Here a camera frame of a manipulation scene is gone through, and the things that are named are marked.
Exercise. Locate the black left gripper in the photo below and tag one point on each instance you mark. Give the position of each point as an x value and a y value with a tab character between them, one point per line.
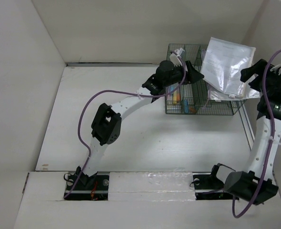
192	77

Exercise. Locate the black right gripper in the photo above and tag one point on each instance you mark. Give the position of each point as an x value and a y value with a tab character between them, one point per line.
257	68

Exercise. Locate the orange highlighter pen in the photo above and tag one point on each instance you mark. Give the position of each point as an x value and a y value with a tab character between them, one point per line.
177	96

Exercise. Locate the yellow highlighter pen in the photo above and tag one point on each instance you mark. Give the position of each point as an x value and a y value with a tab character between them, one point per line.
173	102

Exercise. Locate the clear mesh pouch beige zipper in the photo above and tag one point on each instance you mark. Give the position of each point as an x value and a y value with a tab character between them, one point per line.
226	66

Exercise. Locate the blue correction tape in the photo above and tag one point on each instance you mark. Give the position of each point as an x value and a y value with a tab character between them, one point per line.
186	107

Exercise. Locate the purple highlighter pen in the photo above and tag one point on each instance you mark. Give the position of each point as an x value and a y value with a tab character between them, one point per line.
169	96

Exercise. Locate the clear mesh pouch purple zipper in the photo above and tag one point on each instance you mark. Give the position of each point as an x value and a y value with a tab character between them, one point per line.
250	94

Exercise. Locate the orange correction tape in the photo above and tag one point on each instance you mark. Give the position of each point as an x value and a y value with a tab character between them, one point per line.
192	110

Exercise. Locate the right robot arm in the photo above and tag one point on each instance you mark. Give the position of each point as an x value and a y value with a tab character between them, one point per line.
254	183

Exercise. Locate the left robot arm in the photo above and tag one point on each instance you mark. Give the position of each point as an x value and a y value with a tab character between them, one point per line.
106	124

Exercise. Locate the green wire desk organizer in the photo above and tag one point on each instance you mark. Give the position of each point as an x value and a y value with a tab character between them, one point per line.
197	94

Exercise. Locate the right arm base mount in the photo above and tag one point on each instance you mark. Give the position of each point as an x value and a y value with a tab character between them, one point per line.
207	187

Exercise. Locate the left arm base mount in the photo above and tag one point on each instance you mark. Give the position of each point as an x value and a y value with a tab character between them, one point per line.
96	189

